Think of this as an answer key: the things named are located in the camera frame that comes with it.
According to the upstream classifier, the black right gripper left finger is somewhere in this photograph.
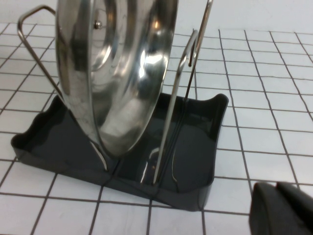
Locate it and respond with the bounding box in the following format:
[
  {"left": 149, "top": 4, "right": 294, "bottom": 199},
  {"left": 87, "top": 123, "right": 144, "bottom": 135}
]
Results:
[{"left": 249, "top": 182, "right": 313, "bottom": 235}]

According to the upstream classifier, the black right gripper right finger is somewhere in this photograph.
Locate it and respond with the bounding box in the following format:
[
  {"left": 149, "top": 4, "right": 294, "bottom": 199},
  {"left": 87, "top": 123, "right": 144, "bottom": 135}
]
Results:
[{"left": 277, "top": 181, "right": 313, "bottom": 220}]

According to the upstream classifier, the stainless steel lid black knob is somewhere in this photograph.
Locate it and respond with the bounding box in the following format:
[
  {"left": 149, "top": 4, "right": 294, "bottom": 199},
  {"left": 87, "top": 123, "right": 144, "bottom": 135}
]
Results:
[{"left": 55, "top": 0, "right": 180, "bottom": 159}]

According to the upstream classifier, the white black grid tablecloth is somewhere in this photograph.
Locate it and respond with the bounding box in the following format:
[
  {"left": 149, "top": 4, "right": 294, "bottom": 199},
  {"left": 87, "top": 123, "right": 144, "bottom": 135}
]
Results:
[{"left": 0, "top": 22, "right": 313, "bottom": 235}]

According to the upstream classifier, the grey tray wire lid rack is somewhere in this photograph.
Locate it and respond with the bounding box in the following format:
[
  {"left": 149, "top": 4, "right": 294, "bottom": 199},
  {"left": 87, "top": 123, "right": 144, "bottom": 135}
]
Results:
[{"left": 11, "top": 0, "right": 229, "bottom": 211}]

